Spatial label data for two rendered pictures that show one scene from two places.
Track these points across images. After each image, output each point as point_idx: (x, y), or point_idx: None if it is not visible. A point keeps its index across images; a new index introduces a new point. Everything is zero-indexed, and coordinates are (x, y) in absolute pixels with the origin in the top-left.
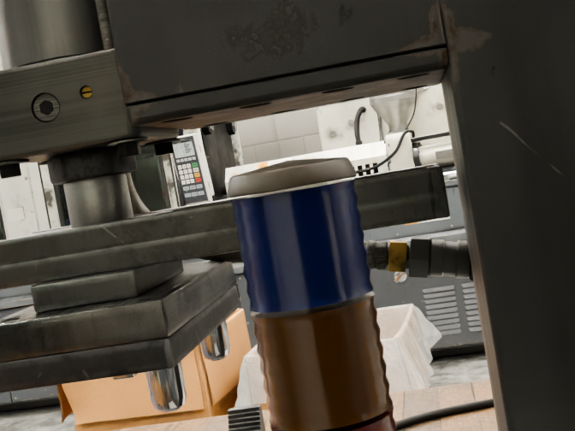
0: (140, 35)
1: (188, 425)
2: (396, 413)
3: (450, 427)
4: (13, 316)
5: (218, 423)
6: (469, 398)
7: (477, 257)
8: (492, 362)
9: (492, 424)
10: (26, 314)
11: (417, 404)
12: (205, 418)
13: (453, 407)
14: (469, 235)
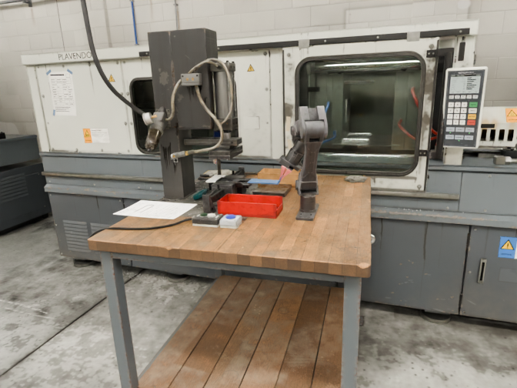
0: None
1: (211, 247)
2: (152, 234)
3: (149, 225)
4: (239, 145)
5: (201, 245)
6: (129, 234)
7: (189, 147)
8: (188, 160)
9: (141, 224)
10: (238, 145)
11: (143, 235)
12: (204, 249)
13: (141, 227)
14: (185, 147)
